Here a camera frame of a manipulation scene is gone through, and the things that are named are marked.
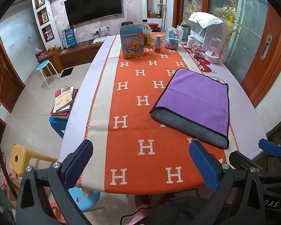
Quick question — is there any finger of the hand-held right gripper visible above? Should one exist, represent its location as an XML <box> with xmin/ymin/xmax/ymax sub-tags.
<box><xmin>258</xmin><ymin>138</ymin><xmax>281</xmax><ymax>157</ymax></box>
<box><xmin>229</xmin><ymin>150</ymin><xmax>251</xmax><ymax>170</ymax></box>

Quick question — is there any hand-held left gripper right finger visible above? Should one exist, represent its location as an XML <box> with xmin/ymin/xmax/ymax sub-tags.
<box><xmin>189</xmin><ymin>139</ymin><xmax>267</xmax><ymax>225</ymax></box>

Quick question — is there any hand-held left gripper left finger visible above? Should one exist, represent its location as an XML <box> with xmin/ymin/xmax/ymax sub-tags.
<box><xmin>15</xmin><ymin>139</ymin><xmax>94</xmax><ymax>225</ymax></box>

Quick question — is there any purple and grey towel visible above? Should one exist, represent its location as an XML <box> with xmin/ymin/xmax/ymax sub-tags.
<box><xmin>149</xmin><ymin>69</ymin><xmax>230</xmax><ymax>149</ymax></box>

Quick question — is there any light blue round stool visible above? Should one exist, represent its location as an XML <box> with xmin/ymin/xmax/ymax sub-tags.
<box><xmin>68</xmin><ymin>187</ymin><xmax>106</xmax><ymax>213</ymax></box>

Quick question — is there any blue plastic stool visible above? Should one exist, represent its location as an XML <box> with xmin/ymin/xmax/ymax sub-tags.
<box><xmin>49</xmin><ymin>116</ymin><xmax>70</xmax><ymax>139</ymax></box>

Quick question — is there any stack of books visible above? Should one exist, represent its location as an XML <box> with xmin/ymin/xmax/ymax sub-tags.
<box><xmin>50</xmin><ymin>88</ymin><xmax>79</xmax><ymax>118</ymax></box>

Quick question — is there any yellow plastic chair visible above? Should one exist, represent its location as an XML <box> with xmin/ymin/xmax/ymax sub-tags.
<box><xmin>9</xmin><ymin>143</ymin><xmax>58</xmax><ymax>176</ymax></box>

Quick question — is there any beige cover book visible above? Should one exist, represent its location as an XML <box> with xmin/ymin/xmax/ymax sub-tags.
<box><xmin>55</xmin><ymin>87</ymin><xmax>73</xmax><ymax>112</ymax></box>

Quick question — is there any orange-framed glass sliding door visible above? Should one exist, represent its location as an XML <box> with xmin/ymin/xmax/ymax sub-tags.
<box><xmin>208</xmin><ymin>0</ymin><xmax>281</xmax><ymax>108</ymax></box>

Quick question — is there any orange letter-print table runner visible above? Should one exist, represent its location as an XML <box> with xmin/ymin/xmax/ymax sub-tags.
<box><xmin>78</xmin><ymin>31</ymin><xmax>240</xmax><ymax>194</ymax></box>

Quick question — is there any black floor mat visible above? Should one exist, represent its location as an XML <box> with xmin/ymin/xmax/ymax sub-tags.
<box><xmin>60</xmin><ymin>67</ymin><xmax>75</xmax><ymax>78</ymax></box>

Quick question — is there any white stool with blue seat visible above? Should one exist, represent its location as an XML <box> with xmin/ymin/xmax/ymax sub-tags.
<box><xmin>36</xmin><ymin>60</ymin><xmax>61</xmax><ymax>90</ymax></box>

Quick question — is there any wooden television cabinet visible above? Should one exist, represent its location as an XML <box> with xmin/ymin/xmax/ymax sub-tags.
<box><xmin>37</xmin><ymin>41</ymin><xmax>105</xmax><ymax>77</ymax></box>

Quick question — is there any white glass-dome blender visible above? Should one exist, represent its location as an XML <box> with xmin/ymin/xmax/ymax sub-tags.
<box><xmin>204</xmin><ymin>37</ymin><xmax>222</xmax><ymax>65</ymax></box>

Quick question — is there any wooden door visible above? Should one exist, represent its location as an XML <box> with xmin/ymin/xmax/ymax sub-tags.
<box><xmin>0</xmin><ymin>28</ymin><xmax>24</xmax><ymax>113</ymax></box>

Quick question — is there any small pink toy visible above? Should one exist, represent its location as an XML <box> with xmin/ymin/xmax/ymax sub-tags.
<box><xmin>192</xmin><ymin>44</ymin><xmax>203</xmax><ymax>57</ymax></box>

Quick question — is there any white set-top box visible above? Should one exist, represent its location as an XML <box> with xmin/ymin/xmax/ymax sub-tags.
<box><xmin>91</xmin><ymin>37</ymin><xmax>107</xmax><ymax>45</ymax></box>

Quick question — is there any blue printed package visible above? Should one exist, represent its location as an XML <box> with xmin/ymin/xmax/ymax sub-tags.
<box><xmin>62</xmin><ymin>27</ymin><xmax>77</xmax><ymax>48</ymax></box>

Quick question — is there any white countertop appliance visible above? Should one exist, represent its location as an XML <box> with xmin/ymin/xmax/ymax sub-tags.
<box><xmin>188</xmin><ymin>16</ymin><xmax>228</xmax><ymax>52</ymax></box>

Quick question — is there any blue duck-print box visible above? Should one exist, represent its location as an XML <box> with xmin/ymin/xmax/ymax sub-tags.
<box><xmin>120</xmin><ymin>25</ymin><xmax>145</xmax><ymax>59</ymax></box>

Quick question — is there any metal-lid spice jar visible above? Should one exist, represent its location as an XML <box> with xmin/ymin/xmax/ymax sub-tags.
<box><xmin>153</xmin><ymin>34</ymin><xmax>163</xmax><ymax>53</ymax></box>

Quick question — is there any blue snow globe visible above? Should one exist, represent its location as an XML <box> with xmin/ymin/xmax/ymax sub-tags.
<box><xmin>164</xmin><ymin>27</ymin><xmax>179</xmax><ymax>50</ymax></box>

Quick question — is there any gold door ornament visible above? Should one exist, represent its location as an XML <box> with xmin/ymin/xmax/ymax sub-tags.
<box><xmin>221</xmin><ymin>4</ymin><xmax>239</xmax><ymax>32</ymax></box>

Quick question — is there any white plastic jug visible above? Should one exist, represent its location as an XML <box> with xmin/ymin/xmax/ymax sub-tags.
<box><xmin>177</xmin><ymin>23</ymin><xmax>190</xmax><ymax>41</ymax></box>

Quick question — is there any oil bottle with black cap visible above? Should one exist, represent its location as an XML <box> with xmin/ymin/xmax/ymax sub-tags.
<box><xmin>142</xmin><ymin>19</ymin><xmax>152</xmax><ymax>48</ymax></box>

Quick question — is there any white folded cloth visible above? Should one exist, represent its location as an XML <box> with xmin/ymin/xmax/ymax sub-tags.
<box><xmin>188</xmin><ymin>12</ymin><xmax>225</xmax><ymax>30</ymax></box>

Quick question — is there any black flat television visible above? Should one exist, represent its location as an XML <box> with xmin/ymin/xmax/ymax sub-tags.
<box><xmin>64</xmin><ymin>0</ymin><xmax>123</xmax><ymax>26</ymax></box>

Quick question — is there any white mop pole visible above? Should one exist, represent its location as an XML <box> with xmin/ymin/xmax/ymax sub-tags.
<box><xmin>158</xmin><ymin>0</ymin><xmax>168</xmax><ymax>32</ymax></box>

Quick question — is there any silver sliding door handle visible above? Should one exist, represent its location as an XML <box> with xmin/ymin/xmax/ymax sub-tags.
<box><xmin>260</xmin><ymin>34</ymin><xmax>273</xmax><ymax>62</ymax></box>

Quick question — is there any white wall socket strip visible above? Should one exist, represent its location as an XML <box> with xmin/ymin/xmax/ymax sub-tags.
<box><xmin>90</xmin><ymin>27</ymin><xmax>109</xmax><ymax>34</ymax></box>

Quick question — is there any white wall niche shelf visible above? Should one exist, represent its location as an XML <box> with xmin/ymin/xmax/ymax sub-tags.
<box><xmin>30</xmin><ymin>0</ymin><xmax>55</xmax><ymax>50</ymax></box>

